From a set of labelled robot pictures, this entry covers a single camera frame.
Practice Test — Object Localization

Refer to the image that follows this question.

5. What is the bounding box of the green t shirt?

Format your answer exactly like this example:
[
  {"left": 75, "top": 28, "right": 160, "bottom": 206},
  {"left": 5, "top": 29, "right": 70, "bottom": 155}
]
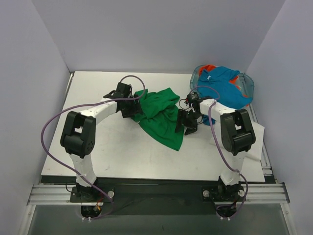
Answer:
[{"left": 132, "top": 88, "right": 183, "bottom": 151}]

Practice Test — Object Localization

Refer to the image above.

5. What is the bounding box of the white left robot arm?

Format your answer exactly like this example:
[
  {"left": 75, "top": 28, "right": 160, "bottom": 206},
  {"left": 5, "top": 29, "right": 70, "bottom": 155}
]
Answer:
[{"left": 60, "top": 82, "right": 141, "bottom": 202}]

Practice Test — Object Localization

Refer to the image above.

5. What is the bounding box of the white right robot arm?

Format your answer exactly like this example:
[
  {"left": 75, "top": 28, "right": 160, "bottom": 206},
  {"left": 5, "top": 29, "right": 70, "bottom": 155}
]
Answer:
[{"left": 175, "top": 92, "right": 256, "bottom": 200}]

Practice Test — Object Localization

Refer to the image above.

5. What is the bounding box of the blue t shirt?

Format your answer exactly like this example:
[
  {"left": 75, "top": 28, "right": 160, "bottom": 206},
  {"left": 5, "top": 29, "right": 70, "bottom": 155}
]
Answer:
[{"left": 197, "top": 66, "right": 252, "bottom": 126}]

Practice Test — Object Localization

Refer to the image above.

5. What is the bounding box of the orange t shirt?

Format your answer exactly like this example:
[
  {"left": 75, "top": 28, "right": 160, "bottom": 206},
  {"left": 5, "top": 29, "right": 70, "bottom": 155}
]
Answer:
[{"left": 198, "top": 64, "right": 251, "bottom": 106}]

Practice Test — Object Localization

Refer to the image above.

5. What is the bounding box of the clear blue plastic bin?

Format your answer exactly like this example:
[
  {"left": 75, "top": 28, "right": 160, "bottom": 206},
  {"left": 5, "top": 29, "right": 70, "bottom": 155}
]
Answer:
[{"left": 189, "top": 64, "right": 254, "bottom": 98}]

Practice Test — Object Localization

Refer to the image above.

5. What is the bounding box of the white cloth sheet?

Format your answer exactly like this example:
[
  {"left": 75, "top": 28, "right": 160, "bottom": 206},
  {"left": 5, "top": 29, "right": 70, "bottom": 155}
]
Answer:
[{"left": 209, "top": 122, "right": 266, "bottom": 162}]

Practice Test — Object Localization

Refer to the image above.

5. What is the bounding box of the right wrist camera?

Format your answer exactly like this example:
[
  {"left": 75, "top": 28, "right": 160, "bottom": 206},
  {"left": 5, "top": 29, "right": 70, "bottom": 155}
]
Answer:
[{"left": 186, "top": 92, "right": 201, "bottom": 105}]

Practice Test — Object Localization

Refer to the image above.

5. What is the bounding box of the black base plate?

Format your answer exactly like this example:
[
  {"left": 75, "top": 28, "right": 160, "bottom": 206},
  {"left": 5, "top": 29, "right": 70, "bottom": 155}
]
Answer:
[{"left": 70, "top": 178, "right": 246, "bottom": 218}]

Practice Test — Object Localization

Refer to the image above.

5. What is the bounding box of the aluminium frame rail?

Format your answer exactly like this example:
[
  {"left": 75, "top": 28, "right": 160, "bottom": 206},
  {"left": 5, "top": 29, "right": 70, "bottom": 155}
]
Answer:
[{"left": 26, "top": 70, "right": 291, "bottom": 206}]

